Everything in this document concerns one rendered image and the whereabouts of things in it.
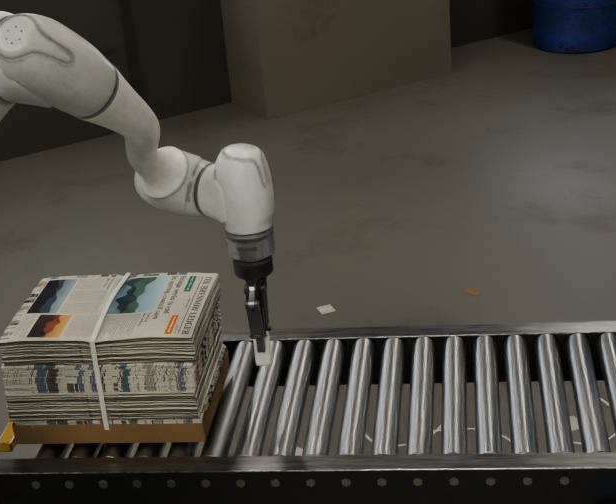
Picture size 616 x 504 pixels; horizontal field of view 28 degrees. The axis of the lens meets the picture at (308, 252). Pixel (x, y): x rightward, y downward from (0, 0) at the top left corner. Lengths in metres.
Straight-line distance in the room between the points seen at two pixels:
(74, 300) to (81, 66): 0.77
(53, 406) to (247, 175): 0.59
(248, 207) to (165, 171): 0.17
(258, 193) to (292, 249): 2.87
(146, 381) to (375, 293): 2.43
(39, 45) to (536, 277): 3.22
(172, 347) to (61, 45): 0.71
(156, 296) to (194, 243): 2.82
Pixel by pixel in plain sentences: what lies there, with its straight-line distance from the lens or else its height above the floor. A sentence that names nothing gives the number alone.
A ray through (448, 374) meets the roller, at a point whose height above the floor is 0.80.
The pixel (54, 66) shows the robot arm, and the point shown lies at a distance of 1.84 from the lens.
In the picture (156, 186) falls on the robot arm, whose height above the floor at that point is 1.28.
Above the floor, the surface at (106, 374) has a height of 0.95.
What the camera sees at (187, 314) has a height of 1.03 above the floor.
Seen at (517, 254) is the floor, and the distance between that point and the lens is 4.97.
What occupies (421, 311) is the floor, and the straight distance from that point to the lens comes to 4.56.
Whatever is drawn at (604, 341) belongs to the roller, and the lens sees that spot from 2.70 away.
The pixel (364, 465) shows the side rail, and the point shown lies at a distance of 2.31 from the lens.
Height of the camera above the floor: 2.10
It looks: 24 degrees down
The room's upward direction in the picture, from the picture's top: 5 degrees counter-clockwise
